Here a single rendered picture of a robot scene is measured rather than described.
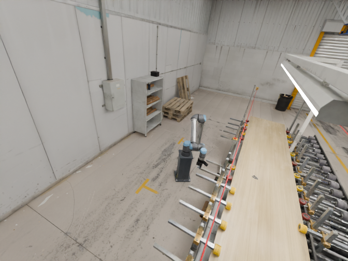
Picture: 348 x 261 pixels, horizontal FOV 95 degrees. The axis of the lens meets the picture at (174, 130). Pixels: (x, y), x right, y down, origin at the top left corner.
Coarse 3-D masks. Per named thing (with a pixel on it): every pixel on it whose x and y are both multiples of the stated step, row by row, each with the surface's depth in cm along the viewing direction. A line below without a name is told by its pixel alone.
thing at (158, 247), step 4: (156, 244) 138; (156, 248) 136; (160, 248) 135; (164, 252) 133; (168, 252) 133; (168, 256) 132; (172, 256) 131; (176, 256) 131; (176, 260) 129; (180, 260) 129
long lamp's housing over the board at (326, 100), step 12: (288, 72) 148; (300, 72) 113; (300, 84) 92; (312, 84) 78; (312, 96) 68; (324, 96) 60; (336, 96) 57; (324, 108) 55; (336, 108) 54; (324, 120) 56; (336, 120) 55
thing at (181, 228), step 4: (168, 220) 157; (172, 220) 157; (172, 224) 155; (176, 224) 154; (180, 228) 152; (184, 228) 151; (184, 232) 151; (188, 232) 149; (192, 232) 149; (192, 236) 147; (200, 240) 144; (204, 240) 144; (208, 244) 141; (212, 244) 141; (212, 248) 139
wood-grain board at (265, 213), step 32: (256, 128) 365; (256, 160) 263; (288, 160) 271; (256, 192) 205; (288, 192) 209; (256, 224) 168; (288, 224) 171; (224, 256) 140; (256, 256) 142; (288, 256) 144
